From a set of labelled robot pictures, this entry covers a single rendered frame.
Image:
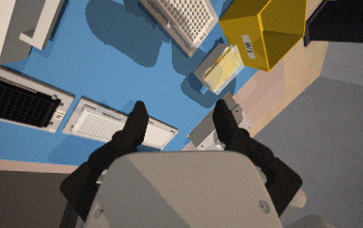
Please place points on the blue bench mat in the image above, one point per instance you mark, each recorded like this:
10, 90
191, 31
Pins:
114, 52

